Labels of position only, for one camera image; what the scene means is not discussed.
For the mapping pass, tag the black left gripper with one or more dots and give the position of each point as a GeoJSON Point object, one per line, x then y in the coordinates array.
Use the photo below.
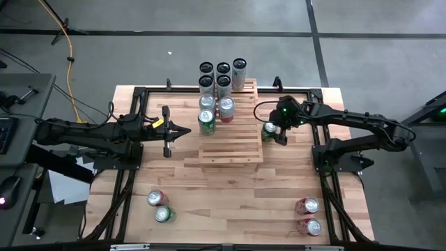
{"type": "Point", "coordinates": [150, 130]}

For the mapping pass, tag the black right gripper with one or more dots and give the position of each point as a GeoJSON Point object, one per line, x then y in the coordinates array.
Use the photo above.
{"type": "Point", "coordinates": [287, 111]}

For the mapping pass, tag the green soda can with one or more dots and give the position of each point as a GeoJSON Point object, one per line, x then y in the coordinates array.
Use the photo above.
{"type": "Point", "coordinates": [269, 129]}
{"type": "Point", "coordinates": [206, 120]}
{"type": "Point", "coordinates": [162, 214]}

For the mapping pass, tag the pink and silver can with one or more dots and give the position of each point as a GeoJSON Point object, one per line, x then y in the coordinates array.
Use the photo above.
{"type": "Point", "coordinates": [208, 102]}
{"type": "Point", "coordinates": [226, 106]}

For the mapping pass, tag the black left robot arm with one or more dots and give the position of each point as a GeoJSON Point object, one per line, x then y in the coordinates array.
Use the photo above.
{"type": "Point", "coordinates": [87, 134]}

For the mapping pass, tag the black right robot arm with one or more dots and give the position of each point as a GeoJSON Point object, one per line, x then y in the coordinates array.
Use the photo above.
{"type": "Point", "coordinates": [362, 120]}

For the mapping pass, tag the wooden slatted shelf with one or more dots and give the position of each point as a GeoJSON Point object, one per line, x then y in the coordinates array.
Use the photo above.
{"type": "Point", "coordinates": [230, 160]}

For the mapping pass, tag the yellow tape label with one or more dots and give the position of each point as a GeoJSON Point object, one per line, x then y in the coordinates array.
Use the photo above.
{"type": "Point", "coordinates": [157, 123]}

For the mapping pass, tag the red soda can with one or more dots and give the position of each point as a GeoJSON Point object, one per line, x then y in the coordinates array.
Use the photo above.
{"type": "Point", "coordinates": [157, 198]}
{"type": "Point", "coordinates": [309, 205]}
{"type": "Point", "coordinates": [313, 227]}

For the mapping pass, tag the white paper sheet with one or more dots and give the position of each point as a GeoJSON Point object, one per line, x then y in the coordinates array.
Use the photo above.
{"type": "Point", "coordinates": [66, 188]}

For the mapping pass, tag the black metal beam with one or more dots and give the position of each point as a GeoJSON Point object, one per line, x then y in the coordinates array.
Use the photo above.
{"type": "Point", "coordinates": [52, 164]}

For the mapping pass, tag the grey side table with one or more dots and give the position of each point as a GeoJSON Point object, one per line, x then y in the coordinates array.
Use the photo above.
{"type": "Point", "coordinates": [423, 150]}

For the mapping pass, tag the grey desk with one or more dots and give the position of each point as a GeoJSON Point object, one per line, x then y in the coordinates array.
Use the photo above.
{"type": "Point", "coordinates": [31, 115]}

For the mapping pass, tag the black tool on desk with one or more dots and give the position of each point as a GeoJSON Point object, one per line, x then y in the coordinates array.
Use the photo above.
{"type": "Point", "coordinates": [29, 93]}

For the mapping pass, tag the black tripod stand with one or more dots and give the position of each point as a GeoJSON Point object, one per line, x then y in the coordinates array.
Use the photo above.
{"type": "Point", "coordinates": [65, 26]}

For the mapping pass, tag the black keyboard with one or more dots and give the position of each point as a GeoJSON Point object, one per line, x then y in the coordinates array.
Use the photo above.
{"type": "Point", "coordinates": [7, 134]}

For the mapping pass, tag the black caster wheel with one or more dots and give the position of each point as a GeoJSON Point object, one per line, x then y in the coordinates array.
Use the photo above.
{"type": "Point", "coordinates": [37, 231]}

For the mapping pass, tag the black computer mouse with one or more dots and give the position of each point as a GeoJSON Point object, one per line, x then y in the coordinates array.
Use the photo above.
{"type": "Point", "coordinates": [9, 190]}

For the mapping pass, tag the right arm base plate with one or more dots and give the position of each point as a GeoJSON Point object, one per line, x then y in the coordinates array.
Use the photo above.
{"type": "Point", "coordinates": [343, 166]}

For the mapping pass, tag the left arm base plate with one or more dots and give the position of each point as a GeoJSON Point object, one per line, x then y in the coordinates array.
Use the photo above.
{"type": "Point", "coordinates": [115, 165]}

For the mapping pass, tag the silver metal bracket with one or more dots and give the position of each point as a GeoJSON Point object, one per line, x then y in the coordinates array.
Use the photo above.
{"type": "Point", "coordinates": [324, 248]}
{"type": "Point", "coordinates": [129, 247]}

